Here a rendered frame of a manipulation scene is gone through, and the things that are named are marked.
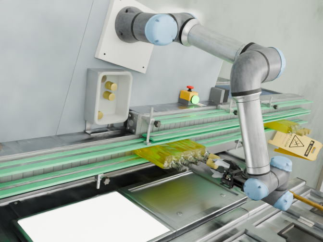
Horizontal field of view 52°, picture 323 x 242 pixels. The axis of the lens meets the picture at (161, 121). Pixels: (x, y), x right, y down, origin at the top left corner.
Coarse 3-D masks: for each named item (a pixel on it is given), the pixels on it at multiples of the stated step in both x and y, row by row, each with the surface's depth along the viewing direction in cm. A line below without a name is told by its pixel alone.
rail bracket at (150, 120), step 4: (152, 108) 141; (152, 112) 142; (140, 116) 145; (144, 116) 145; (148, 120) 142; (152, 120) 142; (156, 124) 139; (160, 124) 140; (148, 128) 144; (148, 132) 144; (148, 136) 145; (148, 140) 145; (148, 144) 145
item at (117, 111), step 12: (108, 72) 134; (120, 72) 139; (120, 84) 148; (96, 96) 135; (120, 96) 149; (96, 108) 136; (108, 108) 149; (120, 108) 150; (96, 120) 137; (108, 120) 143; (120, 120) 147
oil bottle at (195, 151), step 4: (180, 144) 157; (184, 144) 158; (188, 144) 158; (188, 148) 153; (192, 148) 153; (196, 148) 154; (192, 152) 151; (196, 152) 151; (200, 152) 154; (196, 156) 151
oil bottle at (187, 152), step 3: (168, 144) 154; (171, 144) 154; (174, 144) 155; (177, 144) 156; (174, 147) 151; (177, 147) 151; (180, 147) 152; (183, 147) 152; (180, 150) 148; (183, 150) 149; (186, 150) 149; (189, 150) 150; (183, 153) 147; (186, 153) 147; (189, 153) 148; (192, 153) 149; (186, 156) 147; (189, 156) 147
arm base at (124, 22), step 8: (128, 8) 137; (136, 8) 138; (120, 16) 135; (128, 16) 134; (136, 16) 132; (120, 24) 135; (128, 24) 134; (120, 32) 137; (128, 32) 135; (128, 40) 139; (136, 40) 138
